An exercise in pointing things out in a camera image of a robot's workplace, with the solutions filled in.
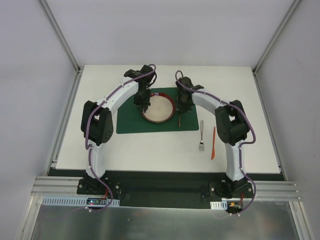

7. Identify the left white cable duct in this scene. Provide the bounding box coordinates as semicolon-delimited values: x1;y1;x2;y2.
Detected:
42;196;120;208

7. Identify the white cable duct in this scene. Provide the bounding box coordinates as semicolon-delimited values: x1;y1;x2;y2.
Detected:
42;196;120;208
210;200;228;211

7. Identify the orange knife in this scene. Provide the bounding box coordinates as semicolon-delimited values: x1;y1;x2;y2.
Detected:
210;126;216;160

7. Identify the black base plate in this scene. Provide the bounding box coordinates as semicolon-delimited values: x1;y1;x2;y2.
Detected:
76;170;254;209

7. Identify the red rimmed beige plate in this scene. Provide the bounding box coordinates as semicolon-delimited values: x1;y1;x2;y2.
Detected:
141;92;176;124

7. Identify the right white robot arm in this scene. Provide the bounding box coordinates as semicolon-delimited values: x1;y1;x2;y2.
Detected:
175;76;250;199

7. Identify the silver fork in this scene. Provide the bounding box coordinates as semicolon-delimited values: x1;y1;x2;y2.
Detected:
198;120;205;152

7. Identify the green placemat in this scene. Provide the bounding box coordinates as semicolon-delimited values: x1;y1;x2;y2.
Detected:
116;87;199;134

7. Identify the copper spoon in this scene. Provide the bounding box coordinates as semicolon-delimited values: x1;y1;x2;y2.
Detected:
178;113;181;128

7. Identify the aluminium front rail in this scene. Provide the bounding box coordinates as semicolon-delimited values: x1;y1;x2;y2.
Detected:
31;176;302;202

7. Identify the left aluminium frame post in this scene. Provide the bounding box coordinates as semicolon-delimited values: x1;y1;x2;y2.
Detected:
37;0;82;74

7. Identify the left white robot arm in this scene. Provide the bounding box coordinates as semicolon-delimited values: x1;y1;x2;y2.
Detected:
80;64;157;195

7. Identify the aluminium frame post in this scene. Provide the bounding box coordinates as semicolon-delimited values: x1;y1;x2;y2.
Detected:
252;0;303;76
37;0;82;74

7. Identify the right white cable duct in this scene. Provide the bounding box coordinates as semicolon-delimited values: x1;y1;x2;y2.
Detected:
210;200;228;211

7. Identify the right aluminium frame post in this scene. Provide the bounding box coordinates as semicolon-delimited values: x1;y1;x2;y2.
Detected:
252;0;303;76

